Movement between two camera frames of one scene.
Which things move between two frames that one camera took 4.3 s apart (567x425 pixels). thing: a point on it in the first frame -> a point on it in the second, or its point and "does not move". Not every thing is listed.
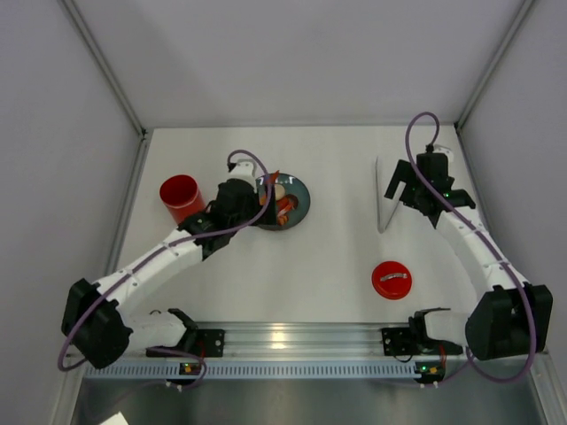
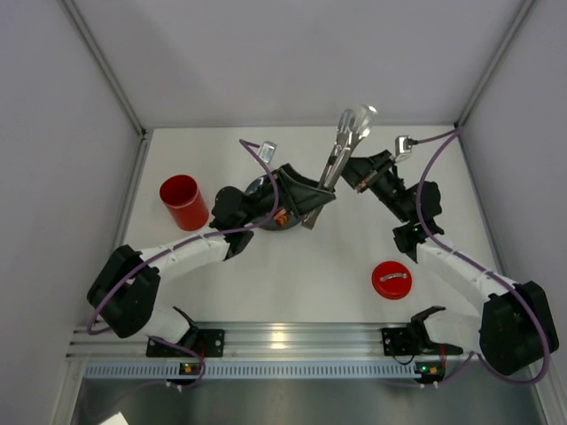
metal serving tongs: (382, 229) -> (353, 123)
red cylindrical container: (180, 193) does not move
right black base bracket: (400, 342) does not move
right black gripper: (402, 182) -> (369, 170)
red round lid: (392, 280) does not move
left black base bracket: (193, 343) does not move
